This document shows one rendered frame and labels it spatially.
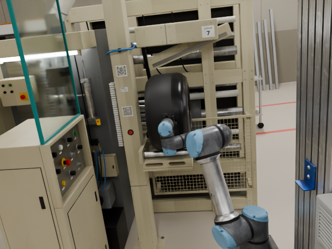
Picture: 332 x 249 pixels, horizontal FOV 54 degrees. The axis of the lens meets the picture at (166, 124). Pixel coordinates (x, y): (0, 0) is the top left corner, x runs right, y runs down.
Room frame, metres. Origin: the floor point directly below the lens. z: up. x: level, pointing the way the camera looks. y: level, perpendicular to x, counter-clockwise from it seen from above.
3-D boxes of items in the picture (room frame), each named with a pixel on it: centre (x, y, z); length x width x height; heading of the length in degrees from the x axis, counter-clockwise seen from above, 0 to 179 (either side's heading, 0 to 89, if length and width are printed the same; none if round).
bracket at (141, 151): (2.32, 0.18, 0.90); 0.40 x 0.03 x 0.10; 173
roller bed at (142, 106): (2.71, 0.17, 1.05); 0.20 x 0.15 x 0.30; 83
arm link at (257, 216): (1.27, -0.35, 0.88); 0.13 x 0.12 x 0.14; 116
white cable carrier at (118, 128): (2.30, 0.34, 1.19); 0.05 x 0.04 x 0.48; 173
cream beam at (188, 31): (2.58, -0.16, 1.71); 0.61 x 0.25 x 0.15; 83
